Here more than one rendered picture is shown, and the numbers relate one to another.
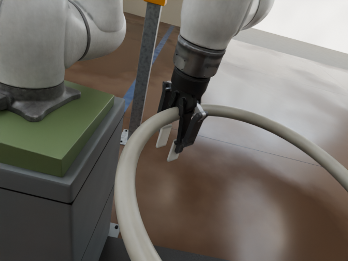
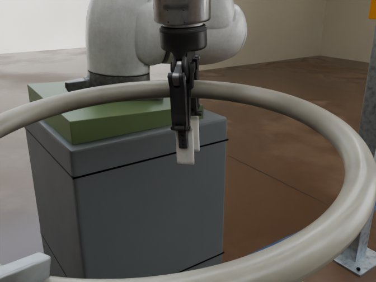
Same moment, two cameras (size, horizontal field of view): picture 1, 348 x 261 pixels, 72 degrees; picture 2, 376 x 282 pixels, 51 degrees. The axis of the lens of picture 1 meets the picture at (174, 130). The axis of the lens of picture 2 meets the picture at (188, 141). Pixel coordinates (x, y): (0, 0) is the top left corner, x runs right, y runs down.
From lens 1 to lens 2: 0.59 m
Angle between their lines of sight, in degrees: 53
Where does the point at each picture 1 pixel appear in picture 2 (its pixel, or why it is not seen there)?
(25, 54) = (98, 41)
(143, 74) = (369, 134)
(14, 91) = (92, 77)
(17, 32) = (94, 21)
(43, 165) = (65, 130)
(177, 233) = not seen: outside the picture
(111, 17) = not seen: hidden behind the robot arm
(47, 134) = (87, 109)
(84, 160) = (104, 142)
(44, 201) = (64, 173)
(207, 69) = (169, 13)
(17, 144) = not seen: hidden behind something
